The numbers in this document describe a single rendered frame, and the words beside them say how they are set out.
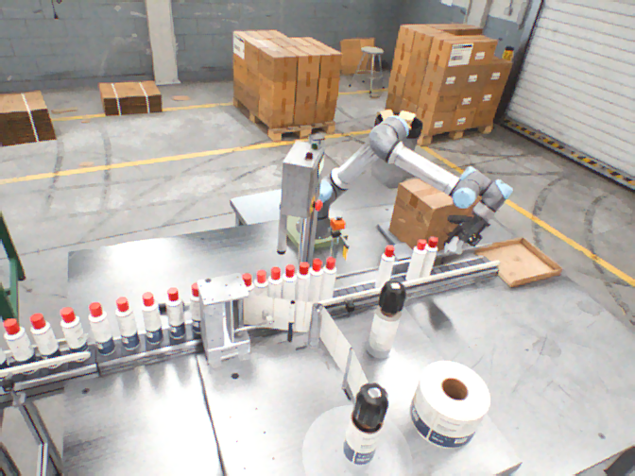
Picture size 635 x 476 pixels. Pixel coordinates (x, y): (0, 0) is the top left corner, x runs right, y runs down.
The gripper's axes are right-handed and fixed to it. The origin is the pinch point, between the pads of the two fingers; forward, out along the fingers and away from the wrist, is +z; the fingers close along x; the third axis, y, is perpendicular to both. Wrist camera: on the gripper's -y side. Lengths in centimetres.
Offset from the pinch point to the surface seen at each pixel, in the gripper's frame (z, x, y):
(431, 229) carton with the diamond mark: -1.4, 3.5, -15.5
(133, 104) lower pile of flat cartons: 126, -41, -434
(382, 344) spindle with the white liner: 28, -38, 32
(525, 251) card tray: -14, 59, -6
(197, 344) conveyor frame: 64, -83, 6
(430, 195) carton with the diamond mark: -13.1, 0.0, -25.4
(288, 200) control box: 6, -78, -3
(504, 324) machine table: 8.9, 19.9, 30.0
